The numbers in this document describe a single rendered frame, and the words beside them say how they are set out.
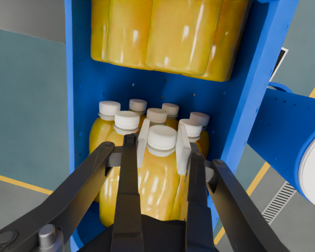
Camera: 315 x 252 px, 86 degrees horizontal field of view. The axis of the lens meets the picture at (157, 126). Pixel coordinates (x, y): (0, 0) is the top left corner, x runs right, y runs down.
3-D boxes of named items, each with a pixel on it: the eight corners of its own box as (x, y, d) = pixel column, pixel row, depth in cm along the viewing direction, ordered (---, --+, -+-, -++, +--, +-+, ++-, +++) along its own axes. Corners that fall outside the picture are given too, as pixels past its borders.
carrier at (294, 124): (243, 116, 125) (252, 76, 115) (396, 215, 42) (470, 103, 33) (205, 115, 126) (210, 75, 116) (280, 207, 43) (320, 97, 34)
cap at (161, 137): (166, 138, 25) (168, 127, 25) (180, 151, 22) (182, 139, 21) (142, 140, 24) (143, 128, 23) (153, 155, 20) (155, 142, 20)
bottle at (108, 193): (142, 212, 35) (156, 129, 28) (115, 236, 29) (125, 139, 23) (119, 194, 38) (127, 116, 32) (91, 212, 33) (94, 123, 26)
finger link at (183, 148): (183, 147, 15) (191, 149, 15) (179, 123, 22) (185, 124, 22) (177, 174, 17) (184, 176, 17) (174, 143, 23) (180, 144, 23)
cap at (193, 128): (181, 139, 27) (183, 128, 26) (173, 129, 30) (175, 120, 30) (203, 140, 28) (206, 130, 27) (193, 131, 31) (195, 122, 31)
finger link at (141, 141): (140, 168, 16) (133, 167, 16) (147, 139, 23) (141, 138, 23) (145, 141, 15) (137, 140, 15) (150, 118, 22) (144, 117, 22)
